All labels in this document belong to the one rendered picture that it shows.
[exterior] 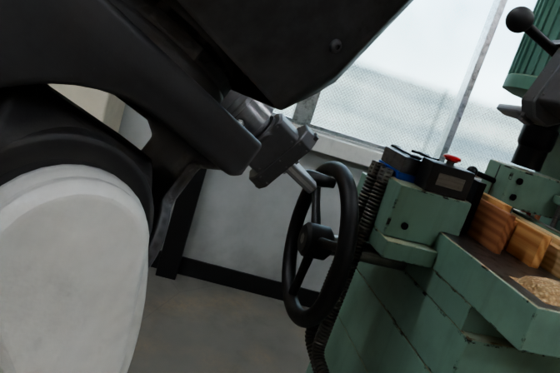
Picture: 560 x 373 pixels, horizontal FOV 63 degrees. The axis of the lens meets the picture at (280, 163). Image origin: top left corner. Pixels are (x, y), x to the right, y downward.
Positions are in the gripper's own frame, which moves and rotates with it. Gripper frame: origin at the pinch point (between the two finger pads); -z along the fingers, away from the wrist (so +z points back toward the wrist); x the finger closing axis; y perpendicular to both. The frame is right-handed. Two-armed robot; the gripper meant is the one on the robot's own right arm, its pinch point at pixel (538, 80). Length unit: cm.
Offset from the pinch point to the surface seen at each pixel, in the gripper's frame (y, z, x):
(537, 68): 6.7, -11.4, -5.6
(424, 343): 11.6, 0.2, 41.6
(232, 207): 11, -146, 78
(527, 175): 17.3, -10.6, 9.4
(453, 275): 8.1, 0.2, 29.8
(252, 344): 38, -101, 111
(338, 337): 16, -26, 59
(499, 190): 15.5, -11.7, 14.1
